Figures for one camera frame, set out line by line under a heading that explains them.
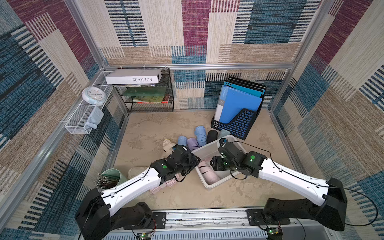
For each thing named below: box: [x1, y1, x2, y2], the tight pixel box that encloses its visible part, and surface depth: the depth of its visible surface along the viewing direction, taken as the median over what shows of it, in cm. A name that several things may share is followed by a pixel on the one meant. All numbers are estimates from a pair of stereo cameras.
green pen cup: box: [101, 168, 129, 190], surface depth 76 cm
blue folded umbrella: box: [195, 125, 207, 147], surface depth 104 cm
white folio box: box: [105, 69, 163, 85], surface depth 81 cm
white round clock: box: [81, 86, 107, 106], surface depth 76 cm
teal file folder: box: [223, 81, 266, 98], surface depth 91 cm
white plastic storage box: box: [190, 135, 247, 187], surface depth 73 cm
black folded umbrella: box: [207, 130, 218, 144], surface depth 107 cm
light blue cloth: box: [84, 106, 105, 130], surface depth 70 cm
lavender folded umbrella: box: [187, 137, 199, 151], surface depth 101 cm
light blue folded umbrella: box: [177, 135, 187, 146], surface depth 101 cm
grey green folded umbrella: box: [218, 129, 231, 139], surface depth 106 cm
